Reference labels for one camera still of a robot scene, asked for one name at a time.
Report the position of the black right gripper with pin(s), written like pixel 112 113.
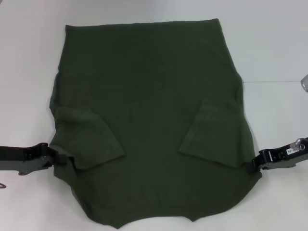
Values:
pixel 281 157

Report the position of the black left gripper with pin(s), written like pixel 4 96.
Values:
pixel 24 156

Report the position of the dark green shirt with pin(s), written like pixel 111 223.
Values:
pixel 149 108

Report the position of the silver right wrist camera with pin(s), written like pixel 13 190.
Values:
pixel 305 83

